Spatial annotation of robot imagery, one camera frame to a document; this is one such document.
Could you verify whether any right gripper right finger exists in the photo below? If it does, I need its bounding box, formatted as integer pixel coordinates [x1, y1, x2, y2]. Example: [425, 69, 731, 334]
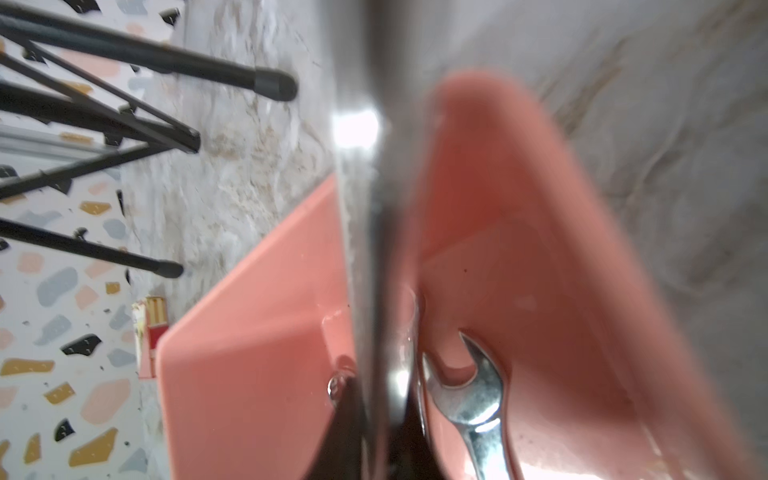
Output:
[387, 407, 445, 480]

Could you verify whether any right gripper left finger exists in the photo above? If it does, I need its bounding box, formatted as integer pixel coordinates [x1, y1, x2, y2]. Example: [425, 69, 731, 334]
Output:
[305, 383, 364, 480]

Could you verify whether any pink plastic storage box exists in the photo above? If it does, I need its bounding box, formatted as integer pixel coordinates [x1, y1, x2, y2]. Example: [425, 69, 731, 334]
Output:
[157, 72, 760, 479]

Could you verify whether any large silver adjustable wrench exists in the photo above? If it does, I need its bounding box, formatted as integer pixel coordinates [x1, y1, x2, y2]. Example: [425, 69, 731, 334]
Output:
[321, 1, 424, 479]

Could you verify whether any small combination wrench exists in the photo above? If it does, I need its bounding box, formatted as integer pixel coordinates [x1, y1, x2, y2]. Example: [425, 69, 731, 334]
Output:
[326, 369, 356, 408]

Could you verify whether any size 16 combination wrench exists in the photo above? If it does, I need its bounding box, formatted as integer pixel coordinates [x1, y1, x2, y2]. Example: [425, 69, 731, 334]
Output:
[421, 331, 517, 479]

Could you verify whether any playing card box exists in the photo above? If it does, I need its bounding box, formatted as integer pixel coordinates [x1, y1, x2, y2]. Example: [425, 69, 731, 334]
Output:
[132, 296, 170, 380]

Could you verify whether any black perforated music stand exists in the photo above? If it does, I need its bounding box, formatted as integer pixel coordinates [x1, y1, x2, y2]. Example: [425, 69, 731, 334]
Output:
[0, 0, 299, 280]

